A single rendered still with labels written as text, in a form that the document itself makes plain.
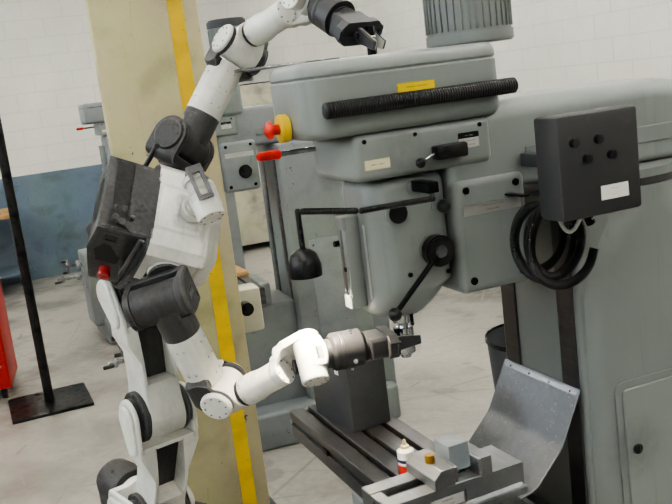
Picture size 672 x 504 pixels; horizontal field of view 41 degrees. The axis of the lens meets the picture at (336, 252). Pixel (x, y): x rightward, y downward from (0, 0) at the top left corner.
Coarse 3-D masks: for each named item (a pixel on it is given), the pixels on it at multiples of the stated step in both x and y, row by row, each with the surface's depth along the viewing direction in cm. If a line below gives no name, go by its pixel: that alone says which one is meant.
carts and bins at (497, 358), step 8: (496, 328) 422; (488, 336) 414; (496, 336) 421; (504, 336) 424; (488, 344) 400; (496, 344) 421; (504, 344) 424; (496, 352) 396; (504, 352) 391; (496, 360) 397; (496, 368) 400; (496, 376) 402; (496, 384) 404
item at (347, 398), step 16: (368, 368) 246; (384, 368) 248; (336, 384) 249; (352, 384) 244; (368, 384) 246; (384, 384) 249; (320, 400) 261; (336, 400) 251; (352, 400) 244; (368, 400) 247; (384, 400) 249; (336, 416) 253; (352, 416) 245; (368, 416) 247; (384, 416) 250
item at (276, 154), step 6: (270, 150) 203; (276, 150) 203; (288, 150) 204; (294, 150) 205; (300, 150) 205; (306, 150) 206; (312, 150) 206; (258, 156) 202; (264, 156) 202; (270, 156) 202; (276, 156) 203
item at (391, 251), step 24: (360, 192) 197; (384, 192) 194; (408, 192) 196; (360, 216) 199; (384, 216) 195; (408, 216) 196; (432, 216) 199; (360, 240) 202; (384, 240) 196; (408, 240) 197; (384, 264) 197; (408, 264) 198; (384, 288) 198; (408, 288) 199; (432, 288) 202; (384, 312) 202; (408, 312) 204
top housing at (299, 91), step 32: (320, 64) 182; (352, 64) 184; (384, 64) 186; (416, 64) 189; (448, 64) 192; (480, 64) 195; (288, 96) 189; (320, 96) 182; (352, 96) 184; (320, 128) 184; (352, 128) 185; (384, 128) 189
